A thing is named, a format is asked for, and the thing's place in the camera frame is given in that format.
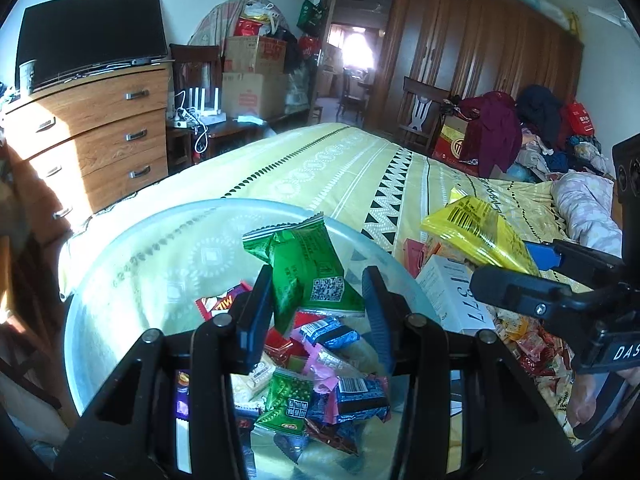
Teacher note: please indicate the dark navy garment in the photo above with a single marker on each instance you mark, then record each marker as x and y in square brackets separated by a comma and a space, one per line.
[540, 110]

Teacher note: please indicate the white power strip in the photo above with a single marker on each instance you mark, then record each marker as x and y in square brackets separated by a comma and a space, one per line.
[181, 119]

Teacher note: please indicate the wooden chest of drawers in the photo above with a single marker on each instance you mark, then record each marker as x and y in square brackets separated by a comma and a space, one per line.
[95, 135]

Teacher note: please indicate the red plastic bag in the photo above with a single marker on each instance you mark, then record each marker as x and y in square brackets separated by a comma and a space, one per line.
[247, 27]

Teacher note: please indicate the white plastic bag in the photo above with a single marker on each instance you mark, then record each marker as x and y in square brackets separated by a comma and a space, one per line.
[260, 10]

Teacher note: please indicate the red cloth bag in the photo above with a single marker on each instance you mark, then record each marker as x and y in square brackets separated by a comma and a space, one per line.
[580, 117]

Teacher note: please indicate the wooden door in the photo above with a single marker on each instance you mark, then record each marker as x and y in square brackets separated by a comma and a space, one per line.
[327, 60]

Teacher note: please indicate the person's right hand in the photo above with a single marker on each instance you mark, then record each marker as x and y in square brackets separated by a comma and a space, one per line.
[586, 402]

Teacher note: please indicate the white router with antennas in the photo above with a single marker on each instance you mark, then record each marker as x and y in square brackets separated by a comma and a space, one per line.
[200, 105]

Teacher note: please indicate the white printed box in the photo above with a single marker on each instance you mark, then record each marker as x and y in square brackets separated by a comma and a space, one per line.
[450, 295]

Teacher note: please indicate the black flat television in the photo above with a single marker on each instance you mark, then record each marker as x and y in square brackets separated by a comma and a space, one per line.
[90, 35]

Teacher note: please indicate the red gift box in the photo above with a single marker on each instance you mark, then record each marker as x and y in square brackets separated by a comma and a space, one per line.
[450, 147]

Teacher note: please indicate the maroon garment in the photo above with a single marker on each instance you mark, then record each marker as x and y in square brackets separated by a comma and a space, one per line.
[492, 130]

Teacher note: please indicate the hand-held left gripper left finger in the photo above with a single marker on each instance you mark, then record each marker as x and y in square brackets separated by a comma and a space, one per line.
[255, 310]

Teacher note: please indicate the small heap of snack packets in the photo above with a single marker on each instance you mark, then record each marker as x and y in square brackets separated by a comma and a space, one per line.
[322, 362]

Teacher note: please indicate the green hanging bag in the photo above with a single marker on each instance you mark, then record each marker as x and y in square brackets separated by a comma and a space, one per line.
[310, 15]

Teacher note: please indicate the white pillow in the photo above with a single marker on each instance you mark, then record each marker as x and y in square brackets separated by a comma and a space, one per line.
[585, 210]

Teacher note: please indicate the yellow snack packet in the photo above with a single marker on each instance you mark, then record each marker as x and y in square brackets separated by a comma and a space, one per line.
[480, 230]

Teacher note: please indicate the clear plastic bowl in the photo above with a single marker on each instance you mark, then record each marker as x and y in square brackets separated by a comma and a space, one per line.
[150, 260]

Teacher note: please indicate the large cardboard box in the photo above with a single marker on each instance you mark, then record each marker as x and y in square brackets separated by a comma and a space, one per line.
[252, 95]

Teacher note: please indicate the grey cup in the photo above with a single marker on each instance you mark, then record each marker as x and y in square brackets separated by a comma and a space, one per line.
[28, 77]

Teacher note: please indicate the dark wooden chair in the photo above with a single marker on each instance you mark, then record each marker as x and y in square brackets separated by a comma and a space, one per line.
[422, 110]
[195, 67]
[352, 95]

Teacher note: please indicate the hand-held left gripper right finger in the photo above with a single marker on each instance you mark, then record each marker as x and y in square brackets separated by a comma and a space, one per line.
[377, 310]

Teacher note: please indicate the yellow printed bed sheet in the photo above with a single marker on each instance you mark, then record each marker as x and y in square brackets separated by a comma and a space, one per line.
[325, 170]

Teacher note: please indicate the green snack packet square code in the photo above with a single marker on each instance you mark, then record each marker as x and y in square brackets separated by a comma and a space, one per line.
[300, 260]

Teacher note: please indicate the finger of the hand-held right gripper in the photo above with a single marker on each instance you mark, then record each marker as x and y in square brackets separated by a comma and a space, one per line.
[545, 256]
[525, 292]

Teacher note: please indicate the round striped cloth cover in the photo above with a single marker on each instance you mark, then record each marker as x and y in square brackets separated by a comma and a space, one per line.
[210, 25]

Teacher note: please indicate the dark low wooden table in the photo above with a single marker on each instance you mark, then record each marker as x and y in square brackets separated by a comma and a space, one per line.
[230, 135]

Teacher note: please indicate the heap of mixed clothes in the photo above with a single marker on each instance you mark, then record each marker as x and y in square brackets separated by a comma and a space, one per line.
[555, 160]

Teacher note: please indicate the yellow bag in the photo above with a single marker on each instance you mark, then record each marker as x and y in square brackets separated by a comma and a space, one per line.
[575, 24]

